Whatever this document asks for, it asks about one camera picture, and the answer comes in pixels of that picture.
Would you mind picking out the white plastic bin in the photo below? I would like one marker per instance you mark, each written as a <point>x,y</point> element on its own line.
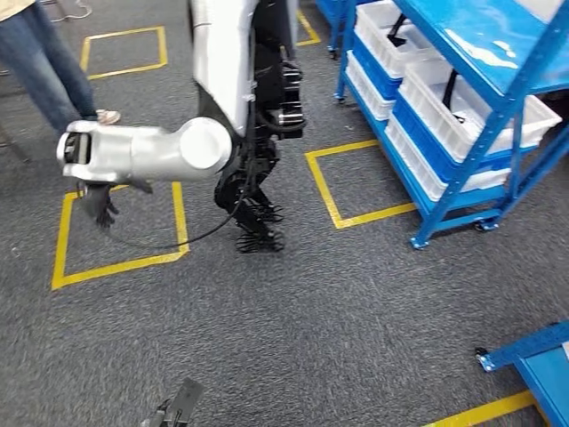
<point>378,47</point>
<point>413,168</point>
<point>426,112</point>
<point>367,91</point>

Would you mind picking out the white black humanoid robot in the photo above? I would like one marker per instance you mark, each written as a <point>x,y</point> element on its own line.
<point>222,59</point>

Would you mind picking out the dark humanoid robot hand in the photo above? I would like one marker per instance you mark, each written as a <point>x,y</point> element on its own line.
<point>99,203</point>

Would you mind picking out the large blue metal shelf rack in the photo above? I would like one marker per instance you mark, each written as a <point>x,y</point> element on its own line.
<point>542,383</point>

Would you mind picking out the small blue metal shelf rack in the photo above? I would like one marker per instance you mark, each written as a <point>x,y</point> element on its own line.
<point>480,147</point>

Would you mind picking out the silver humanoid robot arm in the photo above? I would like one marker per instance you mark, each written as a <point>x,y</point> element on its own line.
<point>146,153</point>

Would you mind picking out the yellow floor tape outline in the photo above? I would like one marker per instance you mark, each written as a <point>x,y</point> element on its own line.
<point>484,411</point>
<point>322,188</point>

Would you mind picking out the person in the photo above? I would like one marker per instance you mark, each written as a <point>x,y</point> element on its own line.
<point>40,65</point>

